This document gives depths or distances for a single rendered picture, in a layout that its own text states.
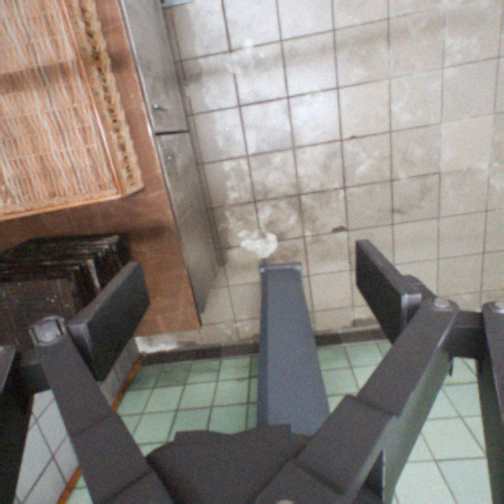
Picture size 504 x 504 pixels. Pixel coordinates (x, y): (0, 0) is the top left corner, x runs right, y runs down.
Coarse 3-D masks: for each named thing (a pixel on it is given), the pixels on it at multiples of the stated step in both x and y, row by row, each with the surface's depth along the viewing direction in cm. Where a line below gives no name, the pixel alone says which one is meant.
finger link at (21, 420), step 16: (0, 352) 13; (16, 352) 14; (0, 368) 13; (0, 384) 12; (0, 400) 11; (16, 400) 12; (32, 400) 14; (0, 416) 11; (16, 416) 12; (0, 432) 11; (16, 432) 12; (0, 448) 10; (16, 448) 11; (0, 464) 10; (16, 464) 11; (0, 480) 10; (16, 480) 11; (0, 496) 10
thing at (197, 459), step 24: (192, 432) 9; (216, 432) 9; (240, 432) 9; (264, 432) 9; (288, 432) 9; (144, 456) 9; (168, 456) 8; (192, 456) 8; (216, 456) 8; (240, 456) 8; (264, 456) 8; (288, 456) 8; (168, 480) 8; (192, 480) 8; (216, 480) 8; (240, 480) 8; (264, 480) 8
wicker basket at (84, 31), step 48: (0, 0) 81; (48, 0) 80; (0, 48) 84; (48, 48) 84; (96, 48) 80; (0, 96) 88; (48, 96) 87; (96, 96) 75; (0, 144) 92; (48, 144) 92; (96, 144) 91; (0, 192) 95; (48, 192) 96; (96, 192) 94
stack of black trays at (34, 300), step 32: (0, 256) 86; (32, 256) 84; (64, 256) 80; (96, 256) 83; (128, 256) 100; (0, 288) 75; (32, 288) 74; (64, 288) 74; (96, 288) 80; (0, 320) 78; (32, 320) 77; (64, 320) 77
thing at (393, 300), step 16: (368, 240) 20; (368, 256) 18; (384, 256) 17; (368, 272) 18; (384, 272) 16; (368, 288) 18; (384, 288) 15; (400, 288) 14; (368, 304) 18; (384, 304) 16; (400, 304) 14; (416, 304) 14; (384, 320) 16; (400, 320) 14
